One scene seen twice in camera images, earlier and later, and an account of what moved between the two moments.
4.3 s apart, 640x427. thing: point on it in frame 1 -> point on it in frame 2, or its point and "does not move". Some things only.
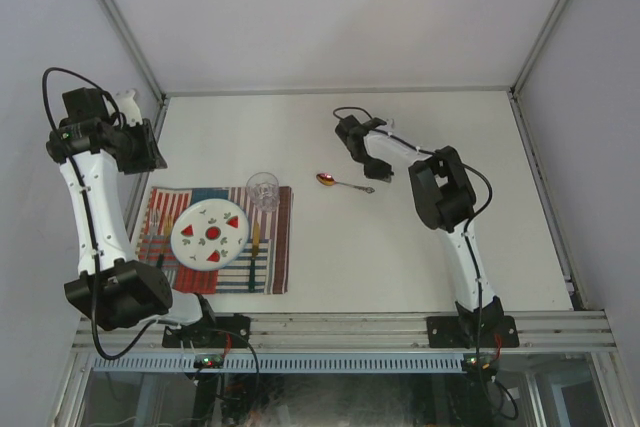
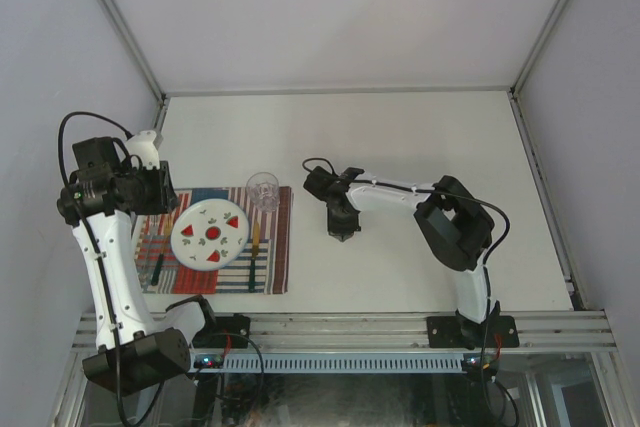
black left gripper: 150,157 -> 165,199
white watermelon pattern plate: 209,234 does not move
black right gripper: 384,173 -> 343,231
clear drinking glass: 264,192 does not move
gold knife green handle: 255,249 does not move
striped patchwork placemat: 264,267 does not move
